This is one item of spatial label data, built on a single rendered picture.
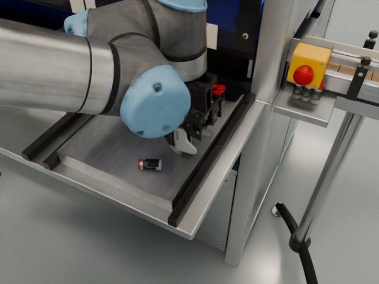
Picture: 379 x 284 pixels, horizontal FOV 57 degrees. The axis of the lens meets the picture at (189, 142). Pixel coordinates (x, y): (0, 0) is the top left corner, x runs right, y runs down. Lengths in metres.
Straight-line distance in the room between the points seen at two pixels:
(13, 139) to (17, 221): 1.03
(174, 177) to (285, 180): 1.24
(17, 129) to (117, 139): 0.23
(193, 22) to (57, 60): 0.23
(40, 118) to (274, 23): 0.56
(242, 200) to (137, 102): 0.87
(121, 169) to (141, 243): 0.94
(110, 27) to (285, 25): 0.42
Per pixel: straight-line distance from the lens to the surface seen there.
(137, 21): 0.47
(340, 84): 0.93
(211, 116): 0.63
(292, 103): 0.89
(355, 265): 1.72
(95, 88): 0.34
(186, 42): 0.51
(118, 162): 0.73
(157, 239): 1.63
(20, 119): 0.90
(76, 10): 1.05
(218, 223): 1.35
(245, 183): 1.10
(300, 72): 0.77
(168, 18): 0.48
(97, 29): 0.46
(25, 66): 0.32
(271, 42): 0.79
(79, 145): 0.78
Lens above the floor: 1.42
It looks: 45 degrees down
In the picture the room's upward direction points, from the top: straight up
